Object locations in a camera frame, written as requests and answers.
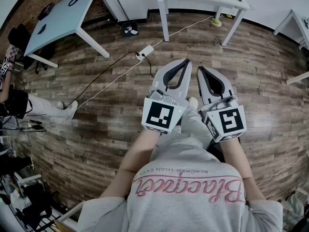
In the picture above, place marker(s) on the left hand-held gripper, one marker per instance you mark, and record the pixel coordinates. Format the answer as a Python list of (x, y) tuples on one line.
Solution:
[(158, 115)]

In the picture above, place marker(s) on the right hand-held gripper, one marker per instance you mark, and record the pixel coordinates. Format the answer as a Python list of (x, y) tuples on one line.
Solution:
[(231, 122)]

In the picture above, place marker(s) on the person's left forearm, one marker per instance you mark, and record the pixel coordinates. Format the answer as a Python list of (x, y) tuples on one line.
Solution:
[(135, 158)]

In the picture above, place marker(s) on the person's right forearm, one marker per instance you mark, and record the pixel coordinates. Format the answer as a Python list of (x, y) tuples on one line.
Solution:
[(237, 161)]

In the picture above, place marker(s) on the white shoe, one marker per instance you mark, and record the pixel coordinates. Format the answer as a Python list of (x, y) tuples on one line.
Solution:
[(177, 129), (193, 102)]

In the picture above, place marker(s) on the white power strip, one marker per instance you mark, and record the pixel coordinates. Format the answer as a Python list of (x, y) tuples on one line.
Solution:
[(146, 51)]

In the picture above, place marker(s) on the grey trousers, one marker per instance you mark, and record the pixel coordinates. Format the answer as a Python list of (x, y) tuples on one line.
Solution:
[(193, 122)]

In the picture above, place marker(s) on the green round object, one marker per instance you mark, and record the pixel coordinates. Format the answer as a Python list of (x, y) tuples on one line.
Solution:
[(215, 22)]

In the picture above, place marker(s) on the black stand base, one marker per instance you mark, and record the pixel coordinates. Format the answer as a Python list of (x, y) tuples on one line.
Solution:
[(124, 24)]

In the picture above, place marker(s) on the light blue table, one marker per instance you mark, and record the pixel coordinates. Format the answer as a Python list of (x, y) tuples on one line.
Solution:
[(62, 20)]

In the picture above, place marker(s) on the person in white shirt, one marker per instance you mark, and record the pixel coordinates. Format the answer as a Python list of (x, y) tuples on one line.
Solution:
[(183, 214)]

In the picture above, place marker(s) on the small black object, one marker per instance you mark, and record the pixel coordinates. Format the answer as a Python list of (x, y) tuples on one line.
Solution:
[(41, 29)]

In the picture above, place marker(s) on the black device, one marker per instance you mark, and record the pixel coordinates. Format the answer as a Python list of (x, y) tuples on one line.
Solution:
[(46, 11)]

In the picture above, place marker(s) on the grey fabric bag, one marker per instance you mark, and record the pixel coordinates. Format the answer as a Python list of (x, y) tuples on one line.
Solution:
[(294, 209)]

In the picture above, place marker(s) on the black bag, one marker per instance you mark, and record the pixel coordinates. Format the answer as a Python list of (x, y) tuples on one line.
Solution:
[(14, 103)]

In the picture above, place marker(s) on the black office chair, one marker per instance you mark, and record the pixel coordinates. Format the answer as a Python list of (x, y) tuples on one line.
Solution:
[(19, 36)]

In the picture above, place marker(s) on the cluttered black metal rack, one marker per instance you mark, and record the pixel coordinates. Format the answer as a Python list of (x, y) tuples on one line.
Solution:
[(36, 207)]

